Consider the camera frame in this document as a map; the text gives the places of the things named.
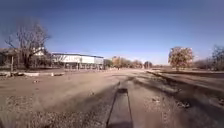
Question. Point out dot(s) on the distant row of trees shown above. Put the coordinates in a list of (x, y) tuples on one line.
[(125, 62)]

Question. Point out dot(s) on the long white building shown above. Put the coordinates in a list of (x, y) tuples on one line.
[(78, 60)]

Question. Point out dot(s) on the brown gravel dirt ground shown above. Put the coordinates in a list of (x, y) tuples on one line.
[(83, 100)]

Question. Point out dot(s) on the tree with orange leaves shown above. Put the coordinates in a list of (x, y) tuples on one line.
[(180, 57)]

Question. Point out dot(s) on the pale concrete block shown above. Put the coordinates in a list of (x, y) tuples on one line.
[(31, 74)]

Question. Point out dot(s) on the bare tree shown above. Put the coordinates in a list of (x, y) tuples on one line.
[(29, 46)]

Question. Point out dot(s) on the grey road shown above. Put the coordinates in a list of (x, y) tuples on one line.
[(196, 80)]

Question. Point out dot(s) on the dark trees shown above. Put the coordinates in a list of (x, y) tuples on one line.
[(215, 60)]

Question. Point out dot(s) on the low building behind tree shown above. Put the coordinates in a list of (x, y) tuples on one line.
[(6, 56)]

